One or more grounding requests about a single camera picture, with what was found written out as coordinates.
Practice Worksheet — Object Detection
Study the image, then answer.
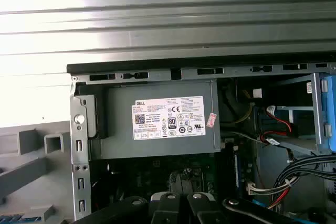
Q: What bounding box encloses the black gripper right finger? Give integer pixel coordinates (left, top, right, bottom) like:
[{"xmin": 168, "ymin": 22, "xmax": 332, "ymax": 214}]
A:
[{"xmin": 186, "ymin": 192, "xmax": 300, "ymax": 224}]

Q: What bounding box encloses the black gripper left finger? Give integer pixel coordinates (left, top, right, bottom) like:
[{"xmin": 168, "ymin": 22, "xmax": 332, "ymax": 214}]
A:
[{"xmin": 75, "ymin": 192, "xmax": 184, "ymax": 224}]

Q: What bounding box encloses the CPU socket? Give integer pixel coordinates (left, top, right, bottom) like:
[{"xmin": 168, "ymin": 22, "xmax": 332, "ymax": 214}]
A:
[{"xmin": 169, "ymin": 170, "xmax": 204, "ymax": 194}]

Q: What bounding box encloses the green motherboard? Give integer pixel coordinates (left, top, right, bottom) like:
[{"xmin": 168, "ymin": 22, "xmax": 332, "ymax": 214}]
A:
[{"xmin": 90, "ymin": 153, "xmax": 257, "ymax": 209}]

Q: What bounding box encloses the white board connector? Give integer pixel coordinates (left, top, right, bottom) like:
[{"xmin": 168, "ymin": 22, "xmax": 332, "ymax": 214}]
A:
[{"xmin": 246, "ymin": 180, "xmax": 266, "ymax": 196}]

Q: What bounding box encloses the white power supply label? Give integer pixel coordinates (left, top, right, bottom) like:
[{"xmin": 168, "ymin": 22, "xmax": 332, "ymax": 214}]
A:
[{"xmin": 131, "ymin": 95, "xmax": 204, "ymax": 141}]

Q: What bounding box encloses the grey power supply unit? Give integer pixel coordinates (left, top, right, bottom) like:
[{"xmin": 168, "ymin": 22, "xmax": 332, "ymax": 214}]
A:
[{"xmin": 88, "ymin": 80, "xmax": 222, "ymax": 161}]

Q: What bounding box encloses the black PC case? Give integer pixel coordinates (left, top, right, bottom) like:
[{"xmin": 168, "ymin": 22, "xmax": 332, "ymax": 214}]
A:
[{"xmin": 66, "ymin": 56, "xmax": 336, "ymax": 224}]

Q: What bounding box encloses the grey parts rack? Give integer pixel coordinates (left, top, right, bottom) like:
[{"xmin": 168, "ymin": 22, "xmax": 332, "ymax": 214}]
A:
[{"xmin": 0, "ymin": 120, "xmax": 77, "ymax": 224}]

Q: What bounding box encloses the blue disk carrier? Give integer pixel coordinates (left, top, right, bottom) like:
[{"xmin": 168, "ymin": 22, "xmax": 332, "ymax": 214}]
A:
[{"xmin": 319, "ymin": 73, "xmax": 336, "ymax": 154}]

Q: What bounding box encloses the grey wire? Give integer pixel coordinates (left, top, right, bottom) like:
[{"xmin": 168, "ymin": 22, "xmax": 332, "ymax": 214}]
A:
[{"xmin": 220, "ymin": 129, "xmax": 279, "ymax": 147}]

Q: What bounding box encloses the black cable bundle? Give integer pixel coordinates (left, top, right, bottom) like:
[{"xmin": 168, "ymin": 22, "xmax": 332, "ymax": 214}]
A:
[{"xmin": 272, "ymin": 153, "xmax": 336, "ymax": 198}]

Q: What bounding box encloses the red power wire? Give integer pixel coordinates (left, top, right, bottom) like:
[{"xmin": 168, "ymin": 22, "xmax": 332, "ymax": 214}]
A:
[{"xmin": 259, "ymin": 112, "xmax": 292, "ymax": 143}]

